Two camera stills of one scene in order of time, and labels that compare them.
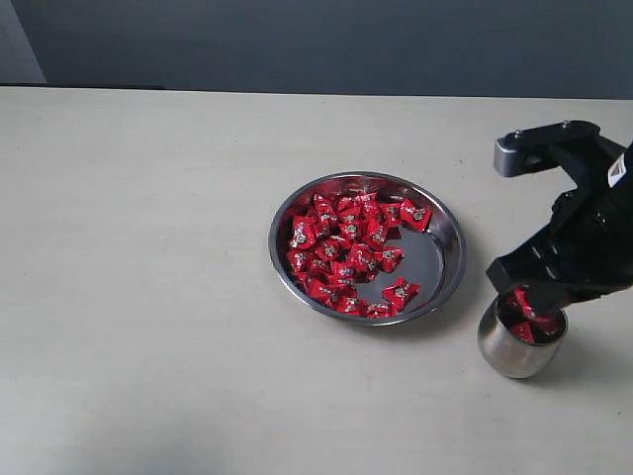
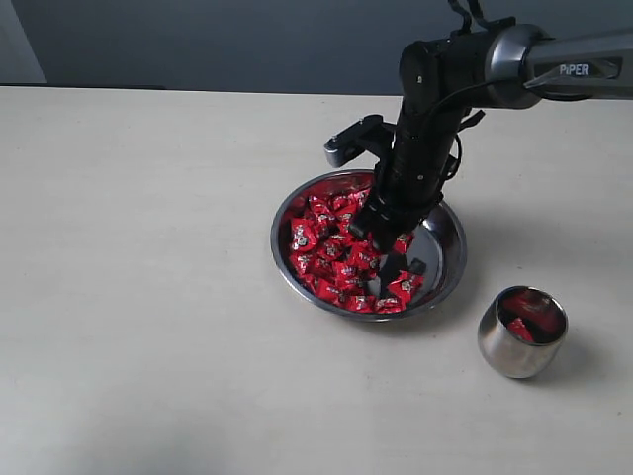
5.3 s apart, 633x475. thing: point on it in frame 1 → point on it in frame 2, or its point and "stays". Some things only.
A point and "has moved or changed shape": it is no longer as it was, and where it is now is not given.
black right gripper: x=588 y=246 → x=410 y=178
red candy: x=414 y=216 has moved or changed shape
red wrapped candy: x=325 y=216 stays
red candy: x=379 y=310 → x=390 y=305
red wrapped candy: x=304 y=232 stays
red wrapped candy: x=362 y=257 stays
